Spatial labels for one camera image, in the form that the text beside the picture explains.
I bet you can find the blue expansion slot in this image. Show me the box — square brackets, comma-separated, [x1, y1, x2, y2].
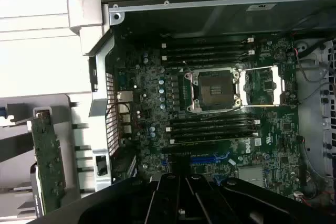
[190, 153, 229, 167]

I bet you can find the green Dell motherboard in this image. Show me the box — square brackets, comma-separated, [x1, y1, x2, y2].
[112, 31, 302, 199]

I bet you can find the open black PC case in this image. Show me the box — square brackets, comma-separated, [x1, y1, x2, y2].
[67, 0, 336, 205]

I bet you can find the grey parts rack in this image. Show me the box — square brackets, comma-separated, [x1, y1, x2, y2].
[0, 93, 95, 221]

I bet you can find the silver chipset heatsink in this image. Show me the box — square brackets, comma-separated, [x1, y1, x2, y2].
[238, 166, 266, 183]

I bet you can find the black RAM slot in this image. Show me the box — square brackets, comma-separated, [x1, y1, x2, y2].
[170, 118, 261, 127]
[167, 36, 255, 45]
[161, 42, 247, 51]
[172, 131, 260, 139]
[166, 124, 255, 133]
[162, 55, 247, 65]
[167, 49, 256, 58]

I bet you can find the metal socket cover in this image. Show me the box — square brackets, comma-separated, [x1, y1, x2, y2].
[240, 65, 287, 107]

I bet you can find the CPU socket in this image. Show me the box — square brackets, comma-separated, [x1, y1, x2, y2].
[183, 68, 242, 112]

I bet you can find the metal rear port stack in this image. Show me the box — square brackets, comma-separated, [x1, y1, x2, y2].
[117, 90, 133, 141]

